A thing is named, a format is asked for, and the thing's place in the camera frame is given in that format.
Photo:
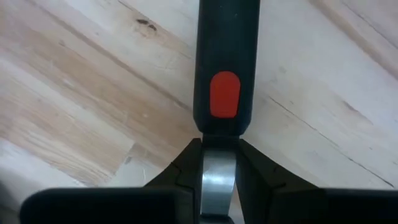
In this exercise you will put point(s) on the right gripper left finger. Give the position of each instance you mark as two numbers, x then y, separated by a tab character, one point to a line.
124	205

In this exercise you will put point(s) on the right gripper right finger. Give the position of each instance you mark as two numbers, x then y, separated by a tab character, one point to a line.
295	205

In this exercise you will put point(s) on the black spatula fan-shaped head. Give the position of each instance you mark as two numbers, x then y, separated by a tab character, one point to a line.
227	46

